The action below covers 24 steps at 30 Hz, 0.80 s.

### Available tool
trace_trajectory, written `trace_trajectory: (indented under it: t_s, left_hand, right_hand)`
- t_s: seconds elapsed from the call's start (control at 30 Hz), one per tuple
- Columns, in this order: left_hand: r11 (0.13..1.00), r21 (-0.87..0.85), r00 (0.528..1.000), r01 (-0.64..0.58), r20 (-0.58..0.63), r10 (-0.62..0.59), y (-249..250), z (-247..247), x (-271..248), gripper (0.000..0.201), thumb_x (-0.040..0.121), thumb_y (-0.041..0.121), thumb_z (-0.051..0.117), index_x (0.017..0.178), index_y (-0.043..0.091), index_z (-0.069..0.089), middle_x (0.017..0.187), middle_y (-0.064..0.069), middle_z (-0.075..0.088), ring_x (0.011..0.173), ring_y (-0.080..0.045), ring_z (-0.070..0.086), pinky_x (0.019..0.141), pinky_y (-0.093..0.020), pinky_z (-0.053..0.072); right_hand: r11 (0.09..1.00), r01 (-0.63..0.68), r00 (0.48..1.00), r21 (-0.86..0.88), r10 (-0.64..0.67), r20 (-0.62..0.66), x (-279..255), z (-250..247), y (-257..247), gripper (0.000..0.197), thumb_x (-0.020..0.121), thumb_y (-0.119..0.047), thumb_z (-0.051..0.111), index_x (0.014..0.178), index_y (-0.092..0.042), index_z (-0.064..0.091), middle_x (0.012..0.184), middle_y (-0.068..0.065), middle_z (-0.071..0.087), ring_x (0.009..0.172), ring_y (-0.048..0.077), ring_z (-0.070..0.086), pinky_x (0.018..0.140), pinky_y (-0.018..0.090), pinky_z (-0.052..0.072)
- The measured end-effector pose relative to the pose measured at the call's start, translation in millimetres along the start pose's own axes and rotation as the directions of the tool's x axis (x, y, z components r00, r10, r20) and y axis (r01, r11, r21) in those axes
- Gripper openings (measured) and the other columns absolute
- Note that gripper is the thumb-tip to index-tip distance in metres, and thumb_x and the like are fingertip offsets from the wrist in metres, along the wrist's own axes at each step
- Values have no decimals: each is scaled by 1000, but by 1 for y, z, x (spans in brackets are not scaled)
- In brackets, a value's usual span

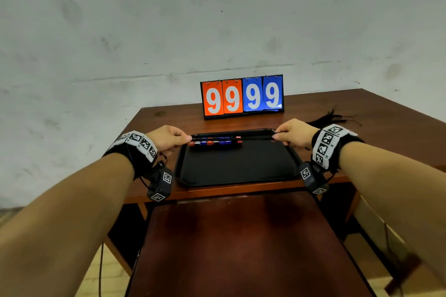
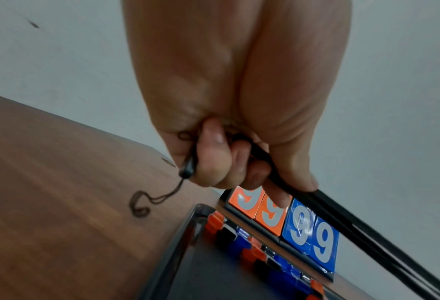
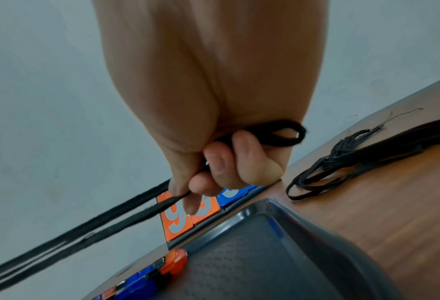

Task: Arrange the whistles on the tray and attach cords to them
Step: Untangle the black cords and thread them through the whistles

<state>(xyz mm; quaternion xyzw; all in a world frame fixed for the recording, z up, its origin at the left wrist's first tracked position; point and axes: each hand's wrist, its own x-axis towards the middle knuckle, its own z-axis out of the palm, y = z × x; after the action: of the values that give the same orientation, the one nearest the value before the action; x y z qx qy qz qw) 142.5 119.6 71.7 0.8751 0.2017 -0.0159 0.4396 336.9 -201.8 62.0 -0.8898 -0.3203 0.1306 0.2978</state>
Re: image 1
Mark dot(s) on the black white marker wristband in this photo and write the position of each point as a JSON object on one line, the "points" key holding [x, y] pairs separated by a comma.
{"points": [[139, 147], [325, 149]]}

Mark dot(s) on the person's left forearm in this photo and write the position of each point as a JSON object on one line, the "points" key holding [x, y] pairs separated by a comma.
{"points": [[69, 223]]}

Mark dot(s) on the brown wooden desk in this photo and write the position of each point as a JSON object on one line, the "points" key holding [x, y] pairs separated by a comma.
{"points": [[313, 105]]}

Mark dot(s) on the black plastic tray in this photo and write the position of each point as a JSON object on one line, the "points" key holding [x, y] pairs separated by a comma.
{"points": [[240, 164]]}

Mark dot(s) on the small wooden drawer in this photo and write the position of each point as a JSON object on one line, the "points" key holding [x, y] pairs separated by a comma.
{"points": [[373, 223]]}

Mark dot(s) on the person's right hand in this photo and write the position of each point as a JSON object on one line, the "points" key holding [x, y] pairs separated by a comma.
{"points": [[296, 133]]}

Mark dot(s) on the person's left hand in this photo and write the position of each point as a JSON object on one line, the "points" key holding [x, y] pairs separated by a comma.
{"points": [[167, 138]]}

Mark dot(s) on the orange blue flip scoreboard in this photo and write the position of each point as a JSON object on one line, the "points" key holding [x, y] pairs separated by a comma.
{"points": [[242, 96]]}

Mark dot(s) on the person's right forearm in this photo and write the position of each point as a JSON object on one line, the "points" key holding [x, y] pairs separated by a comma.
{"points": [[393, 189]]}

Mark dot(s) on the group of coloured plastic clips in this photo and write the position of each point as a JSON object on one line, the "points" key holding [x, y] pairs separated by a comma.
{"points": [[216, 143]]}

